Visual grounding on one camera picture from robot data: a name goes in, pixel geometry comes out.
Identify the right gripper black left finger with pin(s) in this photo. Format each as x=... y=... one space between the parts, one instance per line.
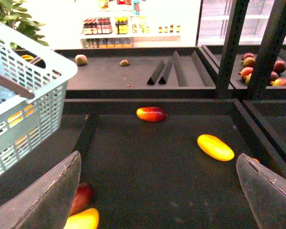
x=47 y=202

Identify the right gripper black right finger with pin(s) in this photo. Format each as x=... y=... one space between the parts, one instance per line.
x=265 y=192

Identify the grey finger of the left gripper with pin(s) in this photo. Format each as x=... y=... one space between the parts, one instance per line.
x=16 y=88

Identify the light blue plastic basket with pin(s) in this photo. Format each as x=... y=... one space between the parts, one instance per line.
x=25 y=122

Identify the red mango near finger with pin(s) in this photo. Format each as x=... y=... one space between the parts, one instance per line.
x=82 y=198

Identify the yellow mango bottom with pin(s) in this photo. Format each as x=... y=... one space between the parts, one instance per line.
x=88 y=219

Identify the yellow mango on tray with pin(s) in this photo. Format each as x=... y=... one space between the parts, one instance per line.
x=215 y=148

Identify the black mango tray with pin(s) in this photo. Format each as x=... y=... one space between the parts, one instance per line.
x=155 y=176

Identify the red yellow mango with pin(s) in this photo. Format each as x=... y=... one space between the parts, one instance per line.
x=151 y=114

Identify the green potted plant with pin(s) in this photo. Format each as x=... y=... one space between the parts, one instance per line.
x=15 y=16

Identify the white shelf with bottles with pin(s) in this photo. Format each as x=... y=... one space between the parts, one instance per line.
x=125 y=24

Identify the pile of red mangoes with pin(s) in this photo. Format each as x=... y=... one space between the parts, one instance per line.
x=273 y=73

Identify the black triangular dividers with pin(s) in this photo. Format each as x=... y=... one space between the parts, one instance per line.
x=182 y=71

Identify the black metal post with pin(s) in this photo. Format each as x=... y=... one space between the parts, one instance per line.
x=269 y=49

